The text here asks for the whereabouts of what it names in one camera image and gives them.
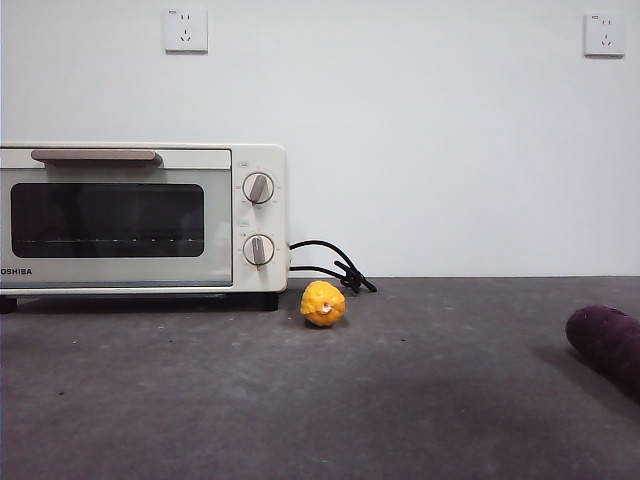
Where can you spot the purple sweet potato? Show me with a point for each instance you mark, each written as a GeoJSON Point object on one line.
{"type": "Point", "coordinates": [607, 345]}

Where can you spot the cream toaster oven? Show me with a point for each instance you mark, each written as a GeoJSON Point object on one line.
{"type": "Point", "coordinates": [265, 220]}

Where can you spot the beige oven knob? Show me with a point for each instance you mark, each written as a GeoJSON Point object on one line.
{"type": "Point", "coordinates": [258, 188]}
{"type": "Point", "coordinates": [258, 250]}

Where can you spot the yellow corn cob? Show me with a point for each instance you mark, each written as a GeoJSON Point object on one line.
{"type": "Point", "coordinates": [322, 305]}

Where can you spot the white wall socket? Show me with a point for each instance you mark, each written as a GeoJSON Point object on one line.
{"type": "Point", "coordinates": [186, 31]}
{"type": "Point", "coordinates": [604, 36]}

